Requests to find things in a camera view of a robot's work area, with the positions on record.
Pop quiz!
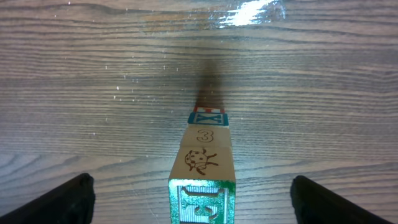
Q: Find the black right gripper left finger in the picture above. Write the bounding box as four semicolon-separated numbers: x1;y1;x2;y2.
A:
1;173;95;224

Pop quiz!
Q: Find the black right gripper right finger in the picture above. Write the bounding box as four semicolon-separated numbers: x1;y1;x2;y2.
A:
290;175;392;224

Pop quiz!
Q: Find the green side violin block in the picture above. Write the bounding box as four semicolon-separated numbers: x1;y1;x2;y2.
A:
168;147;236;224

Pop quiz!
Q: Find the yellow letter K block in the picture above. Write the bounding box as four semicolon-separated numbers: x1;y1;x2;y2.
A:
188;112;229;126

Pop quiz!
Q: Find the red side L block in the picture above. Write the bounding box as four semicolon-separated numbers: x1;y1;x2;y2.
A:
180;124;232;147

